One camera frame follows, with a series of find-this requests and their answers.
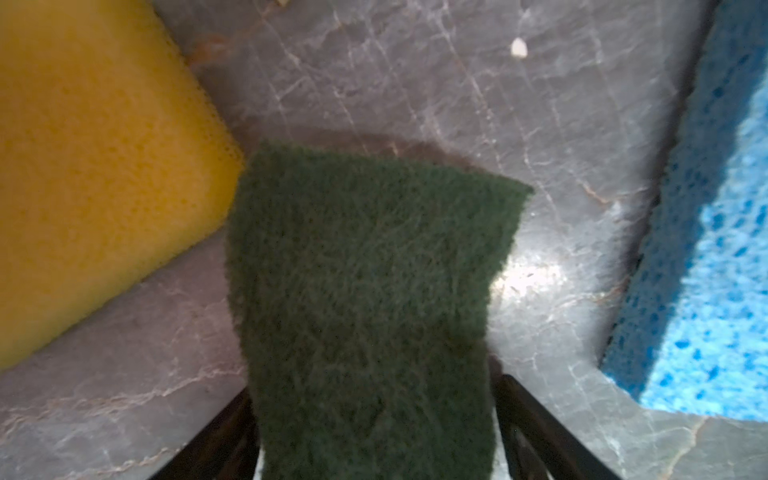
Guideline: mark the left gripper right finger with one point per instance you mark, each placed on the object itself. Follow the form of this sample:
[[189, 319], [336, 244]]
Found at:
[[536, 444]]

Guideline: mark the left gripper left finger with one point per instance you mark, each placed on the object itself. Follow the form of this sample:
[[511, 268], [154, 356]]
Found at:
[[228, 447]]

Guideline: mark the yellow sponge left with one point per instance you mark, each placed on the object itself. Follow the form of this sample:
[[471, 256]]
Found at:
[[113, 161]]

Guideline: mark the light blue sponge middle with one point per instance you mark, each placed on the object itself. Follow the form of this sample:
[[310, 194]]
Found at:
[[691, 333]]

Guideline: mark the dark green wavy sponge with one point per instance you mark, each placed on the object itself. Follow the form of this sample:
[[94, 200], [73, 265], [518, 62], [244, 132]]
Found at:
[[360, 289]]

